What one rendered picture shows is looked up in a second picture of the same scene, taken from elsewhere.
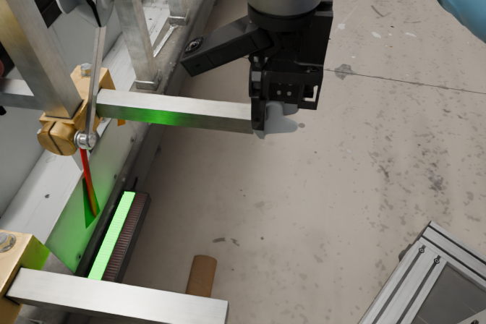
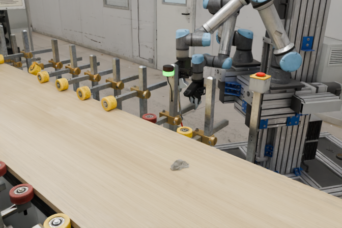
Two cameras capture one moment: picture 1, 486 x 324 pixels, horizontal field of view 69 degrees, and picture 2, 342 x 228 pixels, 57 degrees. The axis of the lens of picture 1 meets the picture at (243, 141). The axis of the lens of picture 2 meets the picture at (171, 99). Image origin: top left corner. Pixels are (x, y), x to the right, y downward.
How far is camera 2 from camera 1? 1.83 m
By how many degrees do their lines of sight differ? 53
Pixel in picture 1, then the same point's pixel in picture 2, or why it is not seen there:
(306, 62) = (201, 86)
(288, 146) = not seen: hidden behind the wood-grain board
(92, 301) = (215, 127)
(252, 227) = not seen: hidden behind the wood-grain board
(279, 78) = (201, 89)
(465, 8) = (226, 66)
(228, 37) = (193, 86)
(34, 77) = (175, 105)
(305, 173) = not seen: hidden behind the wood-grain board
